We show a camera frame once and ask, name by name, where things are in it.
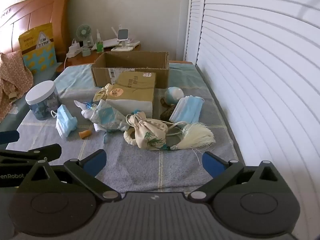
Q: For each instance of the white router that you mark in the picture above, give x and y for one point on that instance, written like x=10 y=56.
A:
x=110 y=42

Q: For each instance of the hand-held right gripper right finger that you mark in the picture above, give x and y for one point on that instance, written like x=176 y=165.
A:
x=213 y=165

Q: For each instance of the wide white louvered door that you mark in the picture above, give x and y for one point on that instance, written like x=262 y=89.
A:
x=262 y=67

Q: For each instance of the cream tassel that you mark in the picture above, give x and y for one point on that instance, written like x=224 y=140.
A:
x=195 y=136

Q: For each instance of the white stand with screen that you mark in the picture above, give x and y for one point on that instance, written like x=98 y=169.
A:
x=122 y=35

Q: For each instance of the blue white patterned pouch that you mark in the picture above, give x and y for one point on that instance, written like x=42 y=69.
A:
x=107 y=117

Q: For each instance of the white remote control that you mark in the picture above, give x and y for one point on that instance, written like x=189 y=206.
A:
x=122 y=48

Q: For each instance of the brown floral cloth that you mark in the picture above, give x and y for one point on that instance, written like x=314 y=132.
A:
x=13 y=80

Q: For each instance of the small green box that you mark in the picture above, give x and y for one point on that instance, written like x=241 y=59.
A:
x=100 y=47

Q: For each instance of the cardboard box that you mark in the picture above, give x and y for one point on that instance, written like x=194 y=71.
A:
x=160 y=77

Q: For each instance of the small orange piece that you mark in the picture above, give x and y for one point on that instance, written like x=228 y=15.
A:
x=84 y=134

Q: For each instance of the blue white round plush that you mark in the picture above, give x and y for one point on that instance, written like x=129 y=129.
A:
x=173 y=95

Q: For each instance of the closed tan gift box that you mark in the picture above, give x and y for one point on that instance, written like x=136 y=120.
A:
x=135 y=97

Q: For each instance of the blue face mask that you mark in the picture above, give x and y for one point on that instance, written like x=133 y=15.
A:
x=187 y=110
x=65 y=122

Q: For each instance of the wooden nightstand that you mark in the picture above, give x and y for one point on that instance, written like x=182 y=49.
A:
x=85 y=61

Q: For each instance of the white power strip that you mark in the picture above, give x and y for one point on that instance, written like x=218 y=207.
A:
x=73 y=51

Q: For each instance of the wooden bed frame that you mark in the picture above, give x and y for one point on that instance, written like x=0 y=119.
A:
x=181 y=62

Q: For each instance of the beige knotted cloth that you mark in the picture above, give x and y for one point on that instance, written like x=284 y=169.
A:
x=103 y=92

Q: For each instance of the clear jar with white lid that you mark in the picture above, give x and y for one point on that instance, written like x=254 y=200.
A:
x=42 y=97

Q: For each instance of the narrow white louvered door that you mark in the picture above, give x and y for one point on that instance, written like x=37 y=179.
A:
x=195 y=20

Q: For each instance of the wooden headboard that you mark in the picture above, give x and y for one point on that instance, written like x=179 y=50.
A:
x=42 y=7

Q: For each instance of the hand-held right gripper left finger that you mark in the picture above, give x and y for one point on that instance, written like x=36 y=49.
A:
x=95 y=163

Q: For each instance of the small green desk fan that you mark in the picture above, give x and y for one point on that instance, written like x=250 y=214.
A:
x=83 y=32

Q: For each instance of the pale green holder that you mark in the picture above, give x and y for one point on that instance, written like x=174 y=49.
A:
x=86 y=51

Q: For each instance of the yellow printed bag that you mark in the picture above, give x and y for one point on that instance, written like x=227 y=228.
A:
x=37 y=45

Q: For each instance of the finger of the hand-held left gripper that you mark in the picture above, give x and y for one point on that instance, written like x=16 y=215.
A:
x=42 y=152
x=8 y=137

